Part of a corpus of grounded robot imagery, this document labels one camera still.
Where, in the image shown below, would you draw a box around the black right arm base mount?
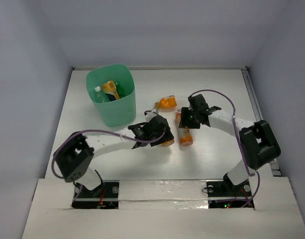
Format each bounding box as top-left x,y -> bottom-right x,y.
202,180 -> 252,209

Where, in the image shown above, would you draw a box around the green plastic bin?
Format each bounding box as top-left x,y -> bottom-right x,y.
86,64 -> 136,127

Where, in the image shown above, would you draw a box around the green plastic bottle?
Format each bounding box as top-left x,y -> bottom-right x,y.
114,81 -> 126,99

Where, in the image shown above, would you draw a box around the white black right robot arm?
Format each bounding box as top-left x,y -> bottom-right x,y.
179,91 -> 281,197

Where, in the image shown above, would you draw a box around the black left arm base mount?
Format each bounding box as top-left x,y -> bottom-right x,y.
71,181 -> 119,210

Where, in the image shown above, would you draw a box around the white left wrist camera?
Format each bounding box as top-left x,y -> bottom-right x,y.
144,109 -> 158,122

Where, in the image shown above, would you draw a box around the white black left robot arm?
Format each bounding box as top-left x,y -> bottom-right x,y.
51,112 -> 174,197

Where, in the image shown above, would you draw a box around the yellow blue milk tea bottle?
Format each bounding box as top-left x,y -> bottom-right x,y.
101,81 -> 120,101

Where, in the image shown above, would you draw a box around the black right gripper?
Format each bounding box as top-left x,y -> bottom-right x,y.
179,107 -> 201,129

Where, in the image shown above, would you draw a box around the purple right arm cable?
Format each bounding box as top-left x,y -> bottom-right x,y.
189,89 -> 260,209

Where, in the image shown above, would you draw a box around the orange juice bottle gold cap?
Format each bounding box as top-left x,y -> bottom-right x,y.
161,138 -> 175,147

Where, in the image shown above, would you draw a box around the orange label clear tea bottle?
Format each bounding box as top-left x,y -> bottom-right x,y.
175,112 -> 193,146

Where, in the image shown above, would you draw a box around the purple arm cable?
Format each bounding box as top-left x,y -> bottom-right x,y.
189,89 -> 260,209
51,129 -> 167,197

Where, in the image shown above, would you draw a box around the clear plastic water bottle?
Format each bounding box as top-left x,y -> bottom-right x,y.
94,86 -> 110,103

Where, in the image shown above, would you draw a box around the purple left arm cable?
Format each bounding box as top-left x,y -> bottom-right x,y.
51,129 -> 167,197

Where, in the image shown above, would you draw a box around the orange juice bottle barcode label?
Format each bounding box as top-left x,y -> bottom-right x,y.
155,95 -> 177,110

